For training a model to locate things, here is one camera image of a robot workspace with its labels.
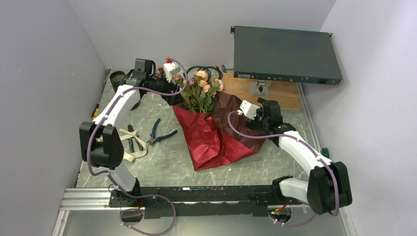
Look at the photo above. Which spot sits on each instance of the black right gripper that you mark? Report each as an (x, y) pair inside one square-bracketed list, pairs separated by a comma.
[(253, 124)]

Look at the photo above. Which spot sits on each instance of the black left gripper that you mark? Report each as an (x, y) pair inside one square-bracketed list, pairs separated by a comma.
[(175, 99)]

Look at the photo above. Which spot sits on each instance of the red flower bouquet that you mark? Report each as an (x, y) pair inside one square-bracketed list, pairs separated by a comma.
[(200, 92)]

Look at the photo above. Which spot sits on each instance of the dark red wrapping paper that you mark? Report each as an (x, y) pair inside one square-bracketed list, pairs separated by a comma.
[(215, 139)]

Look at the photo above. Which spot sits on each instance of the beige ribbon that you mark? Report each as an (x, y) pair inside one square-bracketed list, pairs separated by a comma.
[(128, 156)]

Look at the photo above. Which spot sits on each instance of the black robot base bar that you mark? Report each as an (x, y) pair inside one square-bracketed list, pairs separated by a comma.
[(165, 201)]

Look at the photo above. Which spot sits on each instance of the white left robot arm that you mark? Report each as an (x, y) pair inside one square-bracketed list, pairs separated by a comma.
[(101, 144)]

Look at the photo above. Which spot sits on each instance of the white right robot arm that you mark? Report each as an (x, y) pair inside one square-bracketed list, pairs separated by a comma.
[(327, 188)]

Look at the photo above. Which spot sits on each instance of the black cone vase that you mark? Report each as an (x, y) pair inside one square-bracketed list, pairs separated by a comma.
[(119, 78)]

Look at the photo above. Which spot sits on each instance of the brown small figurine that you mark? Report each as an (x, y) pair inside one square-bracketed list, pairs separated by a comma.
[(158, 73)]

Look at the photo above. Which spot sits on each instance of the wooden board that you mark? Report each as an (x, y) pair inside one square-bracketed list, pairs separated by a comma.
[(286, 93)]

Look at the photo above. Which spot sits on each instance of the black pruning shears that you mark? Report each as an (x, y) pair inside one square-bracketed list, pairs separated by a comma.
[(132, 140)]

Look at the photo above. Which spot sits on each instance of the yellow tool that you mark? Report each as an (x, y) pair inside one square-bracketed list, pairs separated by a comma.
[(95, 111)]

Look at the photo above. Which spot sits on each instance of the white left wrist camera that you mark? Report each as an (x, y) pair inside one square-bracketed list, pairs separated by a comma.
[(171, 68)]

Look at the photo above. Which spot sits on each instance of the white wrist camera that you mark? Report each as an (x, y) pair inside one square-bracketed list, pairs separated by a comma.
[(248, 109), (171, 68)]

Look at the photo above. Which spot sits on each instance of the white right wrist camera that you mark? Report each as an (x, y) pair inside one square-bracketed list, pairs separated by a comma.
[(248, 109)]

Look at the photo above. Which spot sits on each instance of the metal switch stand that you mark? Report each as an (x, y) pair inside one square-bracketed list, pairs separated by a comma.
[(260, 88)]

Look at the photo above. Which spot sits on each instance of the dark green network switch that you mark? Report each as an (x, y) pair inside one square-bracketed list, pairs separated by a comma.
[(287, 55)]

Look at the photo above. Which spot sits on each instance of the green handled screwdriver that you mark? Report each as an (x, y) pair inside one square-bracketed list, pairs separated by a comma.
[(325, 152)]

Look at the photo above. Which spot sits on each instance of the aluminium frame rail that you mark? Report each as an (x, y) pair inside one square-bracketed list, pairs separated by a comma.
[(86, 212)]

